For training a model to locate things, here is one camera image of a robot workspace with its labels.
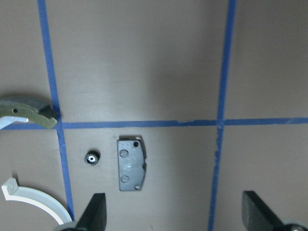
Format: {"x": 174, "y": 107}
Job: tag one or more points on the black brake pad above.
{"x": 132, "y": 165}

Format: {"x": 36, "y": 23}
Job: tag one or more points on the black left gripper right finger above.
{"x": 256, "y": 215}

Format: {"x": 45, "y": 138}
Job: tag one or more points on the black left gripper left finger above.
{"x": 94, "y": 216}

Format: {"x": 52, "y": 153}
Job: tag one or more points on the white curved plastic bracket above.
{"x": 13, "y": 192}

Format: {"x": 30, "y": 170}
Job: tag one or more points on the olive brake shoe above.
{"x": 26, "y": 109}

